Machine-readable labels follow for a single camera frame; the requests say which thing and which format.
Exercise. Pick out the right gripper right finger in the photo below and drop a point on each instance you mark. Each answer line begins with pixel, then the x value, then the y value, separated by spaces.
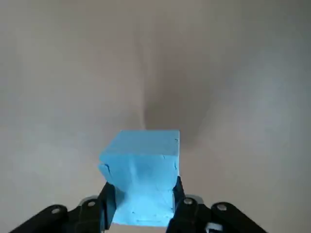
pixel 189 213

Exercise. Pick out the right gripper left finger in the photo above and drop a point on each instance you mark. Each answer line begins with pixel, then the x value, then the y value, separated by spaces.
pixel 92 213

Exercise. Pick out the blue foam block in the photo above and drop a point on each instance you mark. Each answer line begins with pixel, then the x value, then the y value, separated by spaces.
pixel 143 157

